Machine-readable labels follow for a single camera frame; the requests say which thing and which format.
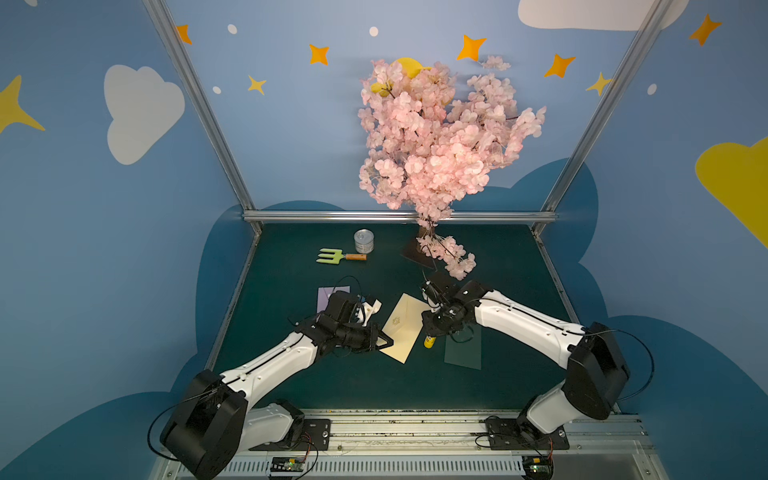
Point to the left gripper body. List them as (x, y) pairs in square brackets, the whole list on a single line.
[(369, 338)]

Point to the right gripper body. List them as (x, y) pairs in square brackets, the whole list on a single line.
[(433, 324)]

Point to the cream yellow envelope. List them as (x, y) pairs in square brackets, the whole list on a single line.
[(404, 326)]

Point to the dark green envelope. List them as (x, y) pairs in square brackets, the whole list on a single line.
[(464, 348)]

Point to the purple envelope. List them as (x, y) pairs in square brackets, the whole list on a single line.
[(324, 293)]

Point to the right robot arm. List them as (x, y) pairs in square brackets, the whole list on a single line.
[(596, 371)]

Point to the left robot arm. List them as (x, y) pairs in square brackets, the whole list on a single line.
[(218, 415)]

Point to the green toy garden fork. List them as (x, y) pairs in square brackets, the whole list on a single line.
[(335, 256)]

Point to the silver tin can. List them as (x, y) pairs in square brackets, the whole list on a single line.
[(364, 241)]

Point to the left controller board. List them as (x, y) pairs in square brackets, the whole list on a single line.
[(287, 467)]

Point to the controller board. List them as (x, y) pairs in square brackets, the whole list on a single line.
[(287, 467), (537, 468)]

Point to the right controller board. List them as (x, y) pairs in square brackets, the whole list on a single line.
[(537, 468)]

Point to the pink cherry blossom tree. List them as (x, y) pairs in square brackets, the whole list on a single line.
[(428, 149)]

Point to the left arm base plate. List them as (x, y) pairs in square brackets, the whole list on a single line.
[(300, 434)]

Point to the aluminium mounting rail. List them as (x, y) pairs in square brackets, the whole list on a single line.
[(379, 444)]

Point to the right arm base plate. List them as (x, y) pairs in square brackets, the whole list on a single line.
[(504, 433)]

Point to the left aluminium frame post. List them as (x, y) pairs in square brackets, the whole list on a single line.
[(162, 20)]

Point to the aluminium frame post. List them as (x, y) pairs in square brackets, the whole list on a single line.
[(162, 20), (636, 53)]

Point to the right aluminium frame post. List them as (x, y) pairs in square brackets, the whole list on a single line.
[(636, 53)]

